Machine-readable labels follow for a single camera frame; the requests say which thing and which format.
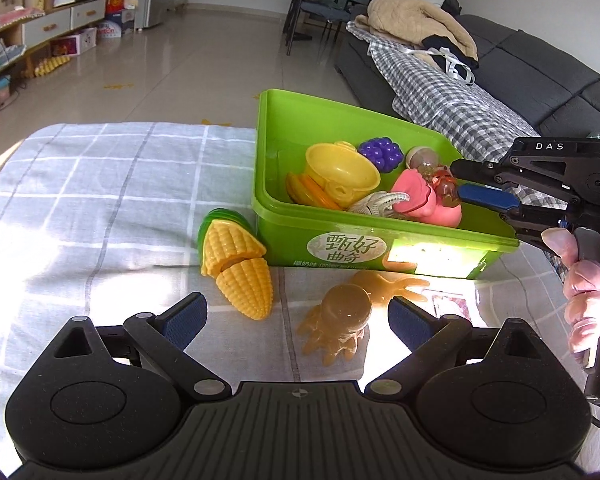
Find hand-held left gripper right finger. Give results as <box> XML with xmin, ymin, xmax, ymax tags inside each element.
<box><xmin>366</xmin><ymin>296</ymin><xmax>552</xmax><ymax>397</ymax></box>

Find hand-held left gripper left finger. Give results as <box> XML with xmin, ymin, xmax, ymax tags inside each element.
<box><xmin>54</xmin><ymin>292</ymin><xmax>231</xmax><ymax>401</ymax></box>

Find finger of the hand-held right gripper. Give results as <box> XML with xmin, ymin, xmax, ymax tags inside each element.
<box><xmin>449</xmin><ymin>158</ymin><xmax>518</xmax><ymax>186</ymax></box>
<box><xmin>457</xmin><ymin>184</ymin><xmax>578</xmax><ymax>261</ymax></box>

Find small brown translucent toy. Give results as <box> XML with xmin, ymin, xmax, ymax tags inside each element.
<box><xmin>422</xmin><ymin>164</ymin><xmax>463</xmax><ymax>209</ymax></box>

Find pink clear capsule egg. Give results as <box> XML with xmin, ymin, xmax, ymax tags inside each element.
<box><xmin>405</xmin><ymin>146</ymin><xmax>448</xmax><ymax>173</ymax></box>

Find brown octopus toy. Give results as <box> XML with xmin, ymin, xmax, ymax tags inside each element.
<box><xmin>296</xmin><ymin>282</ymin><xmax>373</xmax><ymax>367</ymax></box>
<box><xmin>350</xmin><ymin>270</ymin><xmax>431</xmax><ymax>306</ymax></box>

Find pink plastic toy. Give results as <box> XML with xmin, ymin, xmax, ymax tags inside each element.
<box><xmin>391</xmin><ymin>167</ymin><xmax>463</xmax><ymax>227</ymax></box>

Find purple toy grapes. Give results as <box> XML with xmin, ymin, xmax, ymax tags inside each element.
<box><xmin>358</xmin><ymin>137</ymin><xmax>403</xmax><ymax>171</ymax></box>

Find white spiky toy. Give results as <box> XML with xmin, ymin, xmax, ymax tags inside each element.
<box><xmin>349</xmin><ymin>191</ymin><xmax>411</xmax><ymax>218</ymax></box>

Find green plastic box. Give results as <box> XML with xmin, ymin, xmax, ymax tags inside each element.
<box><xmin>251</xmin><ymin>89</ymin><xmax>521</xmax><ymax>281</ymax></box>

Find yellow toy pot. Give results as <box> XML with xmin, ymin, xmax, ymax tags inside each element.
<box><xmin>304</xmin><ymin>141</ymin><xmax>382</xmax><ymax>208</ymax></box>

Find orange plastic dish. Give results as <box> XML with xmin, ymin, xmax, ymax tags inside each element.
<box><xmin>286</xmin><ymin>171</ymin><xmax>343</xmax><ymax>211</ymax></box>

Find person's right hand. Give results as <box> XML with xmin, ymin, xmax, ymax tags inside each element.
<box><xmin>540</xmin><ymin>227</ymin><xmax>600</xmax><ymax>356</ymax></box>

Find small pink card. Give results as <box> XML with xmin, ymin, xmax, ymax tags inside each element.
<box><xmin>430</xmin><ymin>292</ymin><xmax>476</xmax><ymax>326</ymax></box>

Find yellow toy corn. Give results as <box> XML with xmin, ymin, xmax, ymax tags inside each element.
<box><xmin>197</xmin><ymin>208</ymin><xmax>274</xmax><ymax>321</ymax></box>

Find checked sofa cover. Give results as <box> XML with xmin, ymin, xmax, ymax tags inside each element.
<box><xmin>347</xmin><ymin>20</ymin><xmax>573</xmax><ymax>211</ymax></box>

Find white ribbon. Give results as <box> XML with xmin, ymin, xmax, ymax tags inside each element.
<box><xmin>400</xmin><ymin>45</ymin><xmax>476</xmax><ymax>86</ymax></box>

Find dark grey sofa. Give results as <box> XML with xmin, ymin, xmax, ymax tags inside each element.
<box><xmin>335</xmin><ymin>12</ymin><xmax>600</xmax><ymax>171</ymax></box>

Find black garment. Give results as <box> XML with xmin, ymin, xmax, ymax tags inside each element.
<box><xmin>422</xmin><ymin>35</ymin><xmax>481</xmax><ymax>71</ymax></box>

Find beige blanket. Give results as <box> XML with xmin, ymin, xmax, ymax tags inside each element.
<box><xmin>354</xmin><ymin>0</ymin><xmax>478</xmax><ymax>68</ymax></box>

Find row of yellow toys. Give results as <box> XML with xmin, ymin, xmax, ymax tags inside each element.
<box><xmin>32</xmin><ymin>54</ymin><xmax>73</xmax><ymax>78</ymax></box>

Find pink and white carton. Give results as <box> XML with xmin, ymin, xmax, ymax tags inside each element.
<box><xmin>50</xmin><ymin>27</ymin><xmax>98</xmax><ymax>58</ymax></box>

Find printed cardboard carton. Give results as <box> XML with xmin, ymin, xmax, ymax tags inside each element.
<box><xmin>97</xmin><ymin>7</ymin><xmax>136</xmax><ymax>41</ymax></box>

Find white drawer cabinet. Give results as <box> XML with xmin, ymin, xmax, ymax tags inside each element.
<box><xmin>20</xmin><ymin>0</ymin><xmax>108</xmax><ymax>53</ymax></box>

